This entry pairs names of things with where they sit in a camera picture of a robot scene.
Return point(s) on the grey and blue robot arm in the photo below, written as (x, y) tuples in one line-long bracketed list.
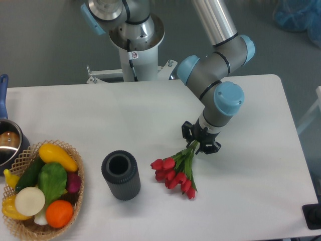
[(203, 77)]

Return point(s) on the woven wicker basket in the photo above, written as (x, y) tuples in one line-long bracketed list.
[(27, 229)]

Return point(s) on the white onion half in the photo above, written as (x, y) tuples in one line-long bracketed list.
[(29, 201)]

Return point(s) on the blue handled saucepan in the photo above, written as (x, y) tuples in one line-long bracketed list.
[(13, 141)]

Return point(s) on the white frame at right edge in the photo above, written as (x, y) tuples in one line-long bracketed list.
[(310, 114)]

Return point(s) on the blue plastic bag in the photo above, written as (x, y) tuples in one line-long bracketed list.
[(299, 16)]

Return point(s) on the purple red onion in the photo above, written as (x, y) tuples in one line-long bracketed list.
[(73, 183)]

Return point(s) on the green lettuce leaf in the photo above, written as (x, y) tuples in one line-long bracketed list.
[(52, 181)]

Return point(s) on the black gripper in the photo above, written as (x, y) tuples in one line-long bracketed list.
[(207, 142)]

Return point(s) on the dark grey ribbed vase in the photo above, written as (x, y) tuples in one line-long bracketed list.
[(120, 171)]

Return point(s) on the green cucumber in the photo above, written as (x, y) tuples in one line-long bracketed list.
[(30, 176)]

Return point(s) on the red tulip bouquet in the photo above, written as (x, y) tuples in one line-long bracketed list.
[(176, 171)]

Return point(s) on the white green leek stalk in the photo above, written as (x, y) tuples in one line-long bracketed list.
[(40, 218)]

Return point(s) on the yellow squash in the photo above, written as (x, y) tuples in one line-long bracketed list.
[(50, 153)]

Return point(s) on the black device at table edge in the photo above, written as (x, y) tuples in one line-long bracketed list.
[(312, 215)]

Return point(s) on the yellow bell pepper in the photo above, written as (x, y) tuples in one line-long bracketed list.
[(9, 209)]

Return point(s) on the orange fruit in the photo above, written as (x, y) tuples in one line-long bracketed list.
[(59, 213)]

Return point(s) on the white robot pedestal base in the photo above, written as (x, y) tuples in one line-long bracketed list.
[(138, 53)]

